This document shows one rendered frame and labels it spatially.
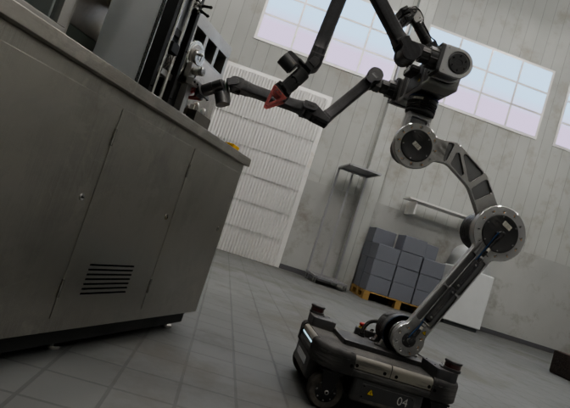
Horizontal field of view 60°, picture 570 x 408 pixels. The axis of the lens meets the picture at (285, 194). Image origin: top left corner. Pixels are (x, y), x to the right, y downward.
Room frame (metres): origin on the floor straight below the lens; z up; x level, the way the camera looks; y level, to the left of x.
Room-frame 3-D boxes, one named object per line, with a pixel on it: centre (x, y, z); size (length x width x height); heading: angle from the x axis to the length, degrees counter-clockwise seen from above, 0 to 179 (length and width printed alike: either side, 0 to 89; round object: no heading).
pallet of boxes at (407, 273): (8.05, -2.16, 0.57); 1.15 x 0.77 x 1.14; 96
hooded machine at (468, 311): (8.26, -3.34, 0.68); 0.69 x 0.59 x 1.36; 96
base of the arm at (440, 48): (1.91, -0.38, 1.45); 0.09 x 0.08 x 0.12; 6
